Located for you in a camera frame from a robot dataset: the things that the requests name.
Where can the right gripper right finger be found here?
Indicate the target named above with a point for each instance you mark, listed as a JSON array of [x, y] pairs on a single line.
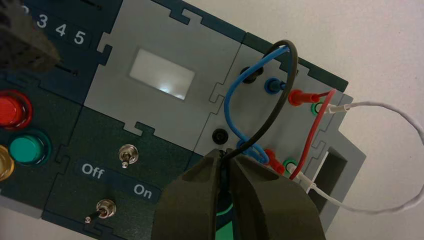
[[275, 212]]

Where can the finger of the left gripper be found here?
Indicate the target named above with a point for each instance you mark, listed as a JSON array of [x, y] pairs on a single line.
[[23, 43]]

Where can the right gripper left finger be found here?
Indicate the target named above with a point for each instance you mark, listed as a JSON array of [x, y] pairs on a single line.
[[188, 212]]

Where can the black and green rotary knob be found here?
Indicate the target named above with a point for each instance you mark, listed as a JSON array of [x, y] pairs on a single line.
[[225, 210]]

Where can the red round push button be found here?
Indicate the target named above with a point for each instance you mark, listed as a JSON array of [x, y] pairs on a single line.
[[8, 111]]

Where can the grey and teal task box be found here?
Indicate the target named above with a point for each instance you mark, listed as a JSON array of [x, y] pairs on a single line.
[[159, 126]]

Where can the green round push button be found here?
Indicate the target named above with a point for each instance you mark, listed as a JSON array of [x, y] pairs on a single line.
[[28, 148]]

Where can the yellow round push button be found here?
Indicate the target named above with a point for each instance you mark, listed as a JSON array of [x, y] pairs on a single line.
[[5, 164]]

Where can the white rectangular display window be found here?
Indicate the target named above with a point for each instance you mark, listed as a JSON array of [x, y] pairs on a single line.
[[162, 74]]

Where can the metal toggle switch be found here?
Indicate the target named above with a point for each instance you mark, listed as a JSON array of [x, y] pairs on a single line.
[[127, 155], [104, 209]]

